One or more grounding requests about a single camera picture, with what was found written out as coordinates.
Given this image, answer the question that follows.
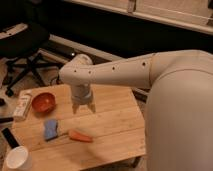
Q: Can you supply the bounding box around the orange carrot toy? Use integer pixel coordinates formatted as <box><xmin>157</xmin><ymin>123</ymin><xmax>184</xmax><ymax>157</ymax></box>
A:
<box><xmin>68</xmin><ymin>130</ymin><xmax>93</xmax><ymax>143</ymax></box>

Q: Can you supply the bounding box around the white paper cup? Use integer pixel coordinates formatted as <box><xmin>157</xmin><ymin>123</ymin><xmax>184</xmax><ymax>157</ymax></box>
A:
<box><xmin>6</xmin><ymin>146</ymin><xmax>32</xmax><ymax>171</ymax></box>

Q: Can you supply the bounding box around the white carton box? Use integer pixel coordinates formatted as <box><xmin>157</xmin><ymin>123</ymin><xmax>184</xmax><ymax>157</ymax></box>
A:
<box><xmin>13</xmin><ymin>90</ymin><xmax>32</xmax><ymax>122</ymax></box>

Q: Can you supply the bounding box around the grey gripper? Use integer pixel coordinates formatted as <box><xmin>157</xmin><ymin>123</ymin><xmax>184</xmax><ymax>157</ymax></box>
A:
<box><xmin>71</xmin><ymin>84</ymin><xmax>96</xmax><ymax>114</ymax></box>

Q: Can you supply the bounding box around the red ceramic bowl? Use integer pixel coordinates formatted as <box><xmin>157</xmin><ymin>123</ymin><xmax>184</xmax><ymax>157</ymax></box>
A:
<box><xmin>32</xmin><ymin>92</ymin><xmax>56</xmax><ymax>113</ymax></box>

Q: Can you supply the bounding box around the wooden table board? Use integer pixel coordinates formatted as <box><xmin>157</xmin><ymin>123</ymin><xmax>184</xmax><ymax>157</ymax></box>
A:
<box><xmin>12</xmin><ymin>85</ymin><xmax>146</xmax><ymax>171</ymax></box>

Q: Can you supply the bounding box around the metal window rail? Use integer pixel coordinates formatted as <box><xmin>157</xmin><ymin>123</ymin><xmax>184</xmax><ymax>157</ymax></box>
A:
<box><xmin>38</xmin><ymin>33</ymin><xmax>149</xmax><ymax>101</ymax></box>

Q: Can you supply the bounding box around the blue sponge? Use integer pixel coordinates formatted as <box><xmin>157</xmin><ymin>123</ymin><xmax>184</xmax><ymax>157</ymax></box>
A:
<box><xmin>44</xmin><ymin>119</ymin><xmax>58</xmax><ymax>141</ymax></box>

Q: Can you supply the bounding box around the black office chair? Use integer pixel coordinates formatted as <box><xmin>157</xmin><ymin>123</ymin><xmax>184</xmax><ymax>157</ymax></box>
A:
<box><xmin>0</xmin><ymin>23</ymin><xmax>62</xmax><ymax>97</ymax></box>

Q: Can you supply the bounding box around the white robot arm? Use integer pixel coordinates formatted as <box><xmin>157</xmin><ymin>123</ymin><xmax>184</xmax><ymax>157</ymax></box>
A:
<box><xmin>59</xmin><ymin>50</ymin><xmax>213</xmax><ymax>171</ymax></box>

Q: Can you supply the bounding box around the black remote control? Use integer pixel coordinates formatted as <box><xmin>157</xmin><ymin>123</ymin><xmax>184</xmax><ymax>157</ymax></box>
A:
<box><xmin>2</xmin><ymin>128</ymin><xmax>19</xmax><ymax>149</ymax></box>

